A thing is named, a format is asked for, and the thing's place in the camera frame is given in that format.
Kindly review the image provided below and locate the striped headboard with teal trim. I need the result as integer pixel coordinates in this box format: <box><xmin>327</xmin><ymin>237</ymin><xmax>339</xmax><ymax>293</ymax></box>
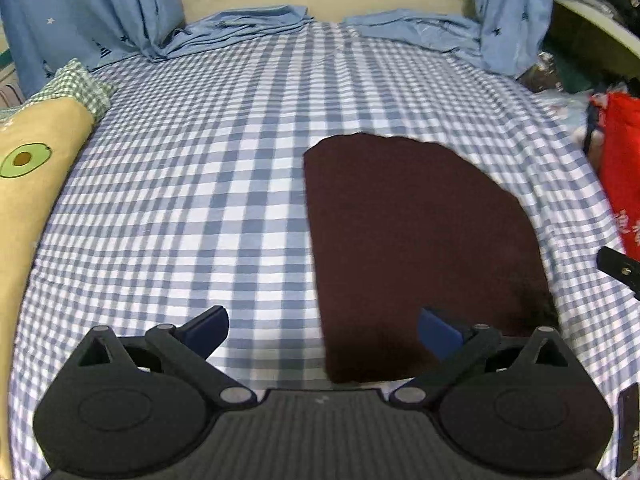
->
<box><xmin>0</xmin><ymin>45</ymin><xmax>25</xmax><ymax>111</ymax></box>

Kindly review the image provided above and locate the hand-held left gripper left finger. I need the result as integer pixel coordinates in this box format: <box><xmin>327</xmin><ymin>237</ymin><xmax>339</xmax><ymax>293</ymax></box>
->
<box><xmin>65</xmin><ymin>305</ymin><xmax>258</xmax><ymax>409</ymax></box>

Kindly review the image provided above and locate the red bag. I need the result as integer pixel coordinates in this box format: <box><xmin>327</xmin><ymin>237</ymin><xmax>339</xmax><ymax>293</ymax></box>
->
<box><xmin>589</xmin><ymin>91</ymin><xmax>640</xmax><ymax>262</ymax></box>

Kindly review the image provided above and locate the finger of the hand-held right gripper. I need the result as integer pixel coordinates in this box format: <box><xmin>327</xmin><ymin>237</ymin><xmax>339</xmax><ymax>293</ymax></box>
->
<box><xmin>596</xmin><ymin>246</ymin><xmax>640</xmax><ymax>302</ymax></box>

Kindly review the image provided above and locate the blue star print curtain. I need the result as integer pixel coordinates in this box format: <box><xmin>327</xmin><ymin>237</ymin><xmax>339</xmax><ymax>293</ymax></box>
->
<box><xmin>344</xmin><ymin>0</ymin><xmax>559</xmax><ymax>79</ymax></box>
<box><xmin>0</xmin><ymin>0</ymin><xmax>315</xmax><ymax>93</ymax></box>

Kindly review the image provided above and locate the dark brown cloth garment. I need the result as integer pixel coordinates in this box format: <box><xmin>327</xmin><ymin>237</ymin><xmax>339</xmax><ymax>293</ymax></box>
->
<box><xmin>303</xmin><ymin>132</ymin><xmax>560</xmax><ymax>386</ymax></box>

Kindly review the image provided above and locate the yellow avocado print quilt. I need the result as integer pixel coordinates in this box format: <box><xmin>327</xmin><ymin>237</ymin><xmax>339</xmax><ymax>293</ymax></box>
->
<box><xmin>0</xmin><ymin>97</ymin><xmax>97</xmax><ymax>480</ymax></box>

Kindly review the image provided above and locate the green checked pillow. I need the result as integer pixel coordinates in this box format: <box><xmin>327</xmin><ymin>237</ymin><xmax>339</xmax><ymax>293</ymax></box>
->
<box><xmin>29</xmin><ymin>58</ymin><xmax>117</xmax><ymax>122</ymax></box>

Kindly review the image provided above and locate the blue checked bed sheet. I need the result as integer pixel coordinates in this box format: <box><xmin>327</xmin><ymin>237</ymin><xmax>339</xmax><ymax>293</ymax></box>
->
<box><xmin>9</xmin><ymin>7</ymin><xmax>632</xmax><ymax>480</ymax></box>

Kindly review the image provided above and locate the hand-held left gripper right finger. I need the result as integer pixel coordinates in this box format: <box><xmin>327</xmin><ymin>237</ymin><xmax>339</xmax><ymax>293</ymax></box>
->
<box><xmin>388</xmin><ymin>307</ymin><xmax>584</xmax><ymax>408</ymax></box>

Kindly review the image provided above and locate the pile of dark clutter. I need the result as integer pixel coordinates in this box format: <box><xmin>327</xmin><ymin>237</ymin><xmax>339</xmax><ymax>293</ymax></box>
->
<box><xmin>520</xmin><ymin>0</ymin><xmax>640</xmax><ymax>111</ymax></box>

